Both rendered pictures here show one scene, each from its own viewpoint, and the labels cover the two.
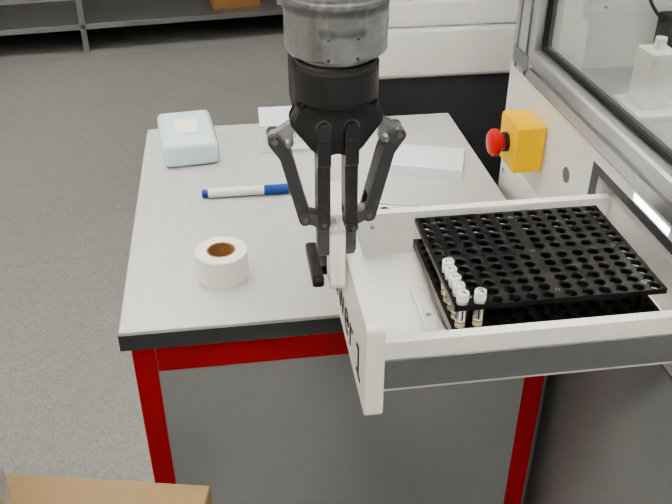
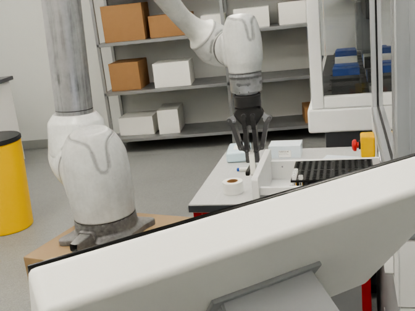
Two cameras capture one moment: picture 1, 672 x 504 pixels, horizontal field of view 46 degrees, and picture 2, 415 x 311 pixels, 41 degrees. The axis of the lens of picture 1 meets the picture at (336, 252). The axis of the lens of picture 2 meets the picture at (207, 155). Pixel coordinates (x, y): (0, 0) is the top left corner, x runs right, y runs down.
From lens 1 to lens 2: 0.92 m
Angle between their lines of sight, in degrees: 27
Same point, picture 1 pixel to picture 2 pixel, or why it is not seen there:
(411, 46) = (348, 116)
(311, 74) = (236, 97)
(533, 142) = (368, 143)
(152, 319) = (201, 202)
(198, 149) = (240, 155)
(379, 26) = (255, 82)
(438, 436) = not seen: hidden behind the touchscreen
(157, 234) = (214, 181)
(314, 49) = (235, 89)
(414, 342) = (271, 188)
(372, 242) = (283, 173)
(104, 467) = not seen: outside the picture
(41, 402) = not seen: hidden behind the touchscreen
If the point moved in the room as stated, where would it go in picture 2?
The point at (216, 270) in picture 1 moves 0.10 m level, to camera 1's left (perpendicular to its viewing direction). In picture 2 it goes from (228, 187) to (201, 186)
